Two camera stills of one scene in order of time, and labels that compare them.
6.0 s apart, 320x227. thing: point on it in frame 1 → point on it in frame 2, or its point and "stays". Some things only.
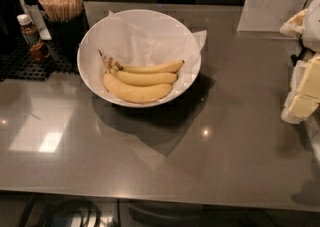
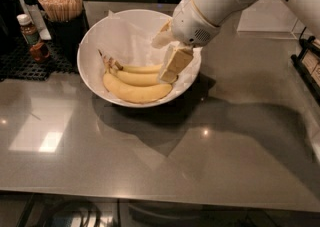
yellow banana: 165,68 stays
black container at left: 10,31 stays
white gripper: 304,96 → 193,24
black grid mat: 19,64 stays
